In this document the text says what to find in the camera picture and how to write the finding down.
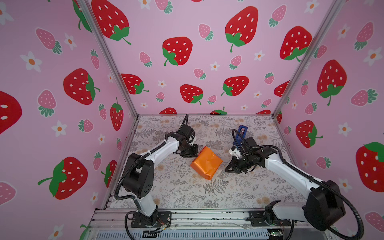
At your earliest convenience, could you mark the orange wrapping paper sheet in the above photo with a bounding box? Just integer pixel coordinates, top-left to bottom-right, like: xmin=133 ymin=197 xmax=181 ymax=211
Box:
xmin=190 ymin=147 xmax=223 ymax=181

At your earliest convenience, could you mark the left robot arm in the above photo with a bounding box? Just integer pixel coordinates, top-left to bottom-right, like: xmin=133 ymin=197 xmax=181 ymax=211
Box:
xmin=115 ymin=124 xmax=198 ymax=218

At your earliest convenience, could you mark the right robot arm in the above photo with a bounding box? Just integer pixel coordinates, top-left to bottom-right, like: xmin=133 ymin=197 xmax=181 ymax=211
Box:
xmin=225 ymin=138 xmax=346 ymax=231

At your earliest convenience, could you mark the blue tape dispenser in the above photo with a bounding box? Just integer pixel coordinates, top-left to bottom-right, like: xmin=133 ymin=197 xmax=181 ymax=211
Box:
xmin=233 ymin=125 xmax=248 ymax=146

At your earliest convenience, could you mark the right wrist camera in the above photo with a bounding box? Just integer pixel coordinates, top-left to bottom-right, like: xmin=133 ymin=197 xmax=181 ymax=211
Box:
xmin=229 ymin=146 xmax=243 ymax=159

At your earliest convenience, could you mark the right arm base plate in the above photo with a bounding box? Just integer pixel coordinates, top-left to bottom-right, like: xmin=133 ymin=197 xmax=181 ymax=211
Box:
xmin=246 ymin=211 xmax=291 ymax=227

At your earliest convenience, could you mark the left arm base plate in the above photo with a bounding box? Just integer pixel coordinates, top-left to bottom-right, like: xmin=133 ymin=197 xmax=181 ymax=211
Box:
xmin=131 ymin=211 xmax=172 ymax=228

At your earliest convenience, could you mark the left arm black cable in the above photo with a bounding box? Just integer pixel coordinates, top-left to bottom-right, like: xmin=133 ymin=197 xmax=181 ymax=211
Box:
xmin=113 ymin=113 xmax=190 ymax=240

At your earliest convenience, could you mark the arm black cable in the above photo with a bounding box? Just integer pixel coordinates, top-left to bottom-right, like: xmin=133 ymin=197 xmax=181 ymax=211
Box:
xmin=113 ymin=113 xmax=190 ymax=240
xmin=231 ymin=128 xmax=365 ymax=240

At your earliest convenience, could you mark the aluminium front frame rail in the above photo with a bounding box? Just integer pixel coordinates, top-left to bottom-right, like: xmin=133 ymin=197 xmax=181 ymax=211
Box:
xmin=84 ymin=209 xmax=336 ymax=240

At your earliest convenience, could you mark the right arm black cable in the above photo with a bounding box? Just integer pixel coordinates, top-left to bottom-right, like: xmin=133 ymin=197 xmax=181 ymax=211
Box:
xmin=231 ymin=128 xmax=365 ymax=240

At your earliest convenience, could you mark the left aluminium corner post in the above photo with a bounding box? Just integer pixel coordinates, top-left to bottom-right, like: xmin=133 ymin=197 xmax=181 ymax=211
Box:
xmin=79 ymin=0 xmax=139 ymax=120

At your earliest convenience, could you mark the aluminium corner post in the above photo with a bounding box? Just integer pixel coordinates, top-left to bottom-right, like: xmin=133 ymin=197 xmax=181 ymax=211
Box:
xmin=272 ymin=0 xmax=345 ymax=120
xmin=79 ymin=0 xmax=139 ymax=120

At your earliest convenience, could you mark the right aluminium corner post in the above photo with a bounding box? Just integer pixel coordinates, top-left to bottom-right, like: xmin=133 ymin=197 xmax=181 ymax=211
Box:
xmin=272 ymin=0 xmax=345 ymax=120

